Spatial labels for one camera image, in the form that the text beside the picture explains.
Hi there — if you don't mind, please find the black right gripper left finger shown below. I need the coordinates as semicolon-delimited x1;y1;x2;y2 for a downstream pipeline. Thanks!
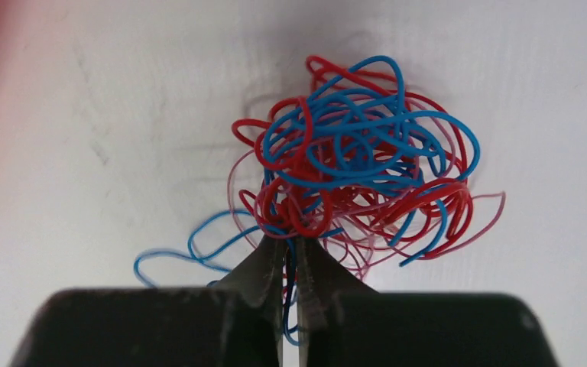
11;237;285;366

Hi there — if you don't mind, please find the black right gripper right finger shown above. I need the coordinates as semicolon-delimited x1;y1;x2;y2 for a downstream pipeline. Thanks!
296;238;557;366

